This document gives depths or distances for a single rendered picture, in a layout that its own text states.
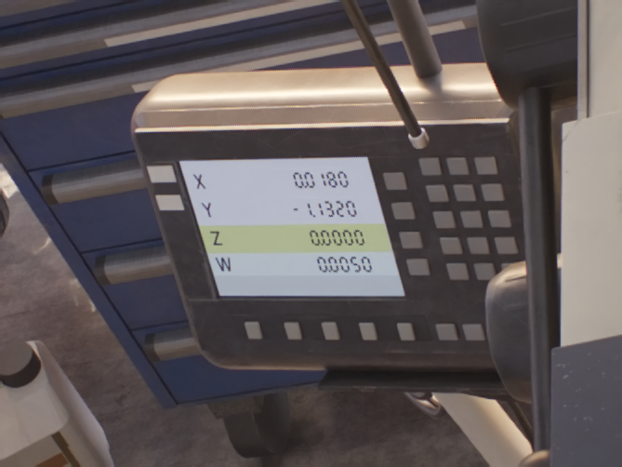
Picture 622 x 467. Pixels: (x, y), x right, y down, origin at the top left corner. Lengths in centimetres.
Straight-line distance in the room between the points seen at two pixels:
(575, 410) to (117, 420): 287
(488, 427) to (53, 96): 100
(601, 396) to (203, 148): 116
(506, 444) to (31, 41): 99
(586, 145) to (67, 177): 221
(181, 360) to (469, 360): 139
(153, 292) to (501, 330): 215
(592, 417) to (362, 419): 269
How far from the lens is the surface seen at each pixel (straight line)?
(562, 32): 141
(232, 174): 229
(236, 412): 378
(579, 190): 125
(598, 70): 132
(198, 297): 237
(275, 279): 233
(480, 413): 246
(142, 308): 361
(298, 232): 230
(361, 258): 228
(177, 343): 362
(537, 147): 140
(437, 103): 221
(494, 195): 220
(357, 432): 383
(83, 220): 351
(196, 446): 392
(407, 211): 224
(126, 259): 353
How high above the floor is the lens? 276
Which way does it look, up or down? 42 degrees down
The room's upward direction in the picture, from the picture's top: 30 degrees counter-clockwise
